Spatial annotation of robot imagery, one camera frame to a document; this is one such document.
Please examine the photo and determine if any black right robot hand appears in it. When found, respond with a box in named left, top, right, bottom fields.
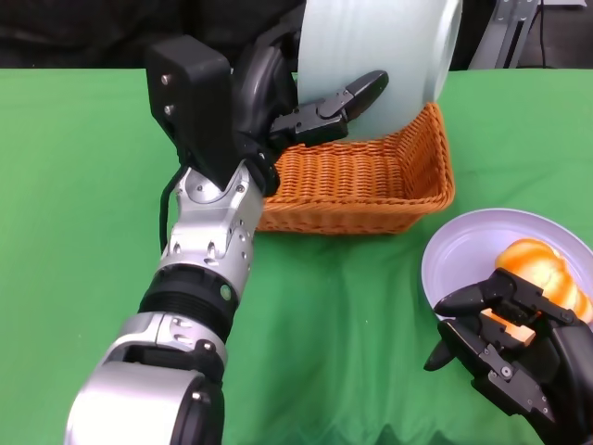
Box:
left=423, top=268, right=593, bottom=445

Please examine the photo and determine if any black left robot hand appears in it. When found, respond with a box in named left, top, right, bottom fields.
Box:
left=230, top=22, right=389, bottom=154

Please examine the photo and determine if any round orange striped bread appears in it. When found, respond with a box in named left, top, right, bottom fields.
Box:
left=481, top=309, right=537, bottom=347

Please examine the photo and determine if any oblong orange striped bread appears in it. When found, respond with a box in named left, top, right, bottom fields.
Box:
left=494, top=237, right=593, bottom=324

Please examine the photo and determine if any pale green bowl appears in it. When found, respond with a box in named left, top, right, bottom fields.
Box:
left=295, top=0, right=464, bottom=140

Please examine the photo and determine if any orange wicker basket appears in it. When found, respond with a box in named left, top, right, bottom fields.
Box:
left=253, top=102, right=456, bottom=236

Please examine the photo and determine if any lavender plate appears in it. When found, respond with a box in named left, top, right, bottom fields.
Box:
left=420, top=208, right=593, bottom=325

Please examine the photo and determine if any black backdrop cloth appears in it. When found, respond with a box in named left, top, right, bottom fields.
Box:
left=0, top=0, right=492, bottom=73

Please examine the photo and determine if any green tablecloth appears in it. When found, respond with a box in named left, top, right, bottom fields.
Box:
left=0, top=68, right=593, bottom=445

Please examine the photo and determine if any grey metal stand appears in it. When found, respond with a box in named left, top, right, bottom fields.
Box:
left=467, top=0, right=587, bottom=70

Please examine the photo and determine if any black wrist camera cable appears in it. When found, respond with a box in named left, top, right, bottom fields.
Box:
left=158, top=161, right=186, bottom=254

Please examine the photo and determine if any black cable beside stand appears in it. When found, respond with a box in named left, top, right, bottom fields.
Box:
left=536, top=8, right=548, bottom=70

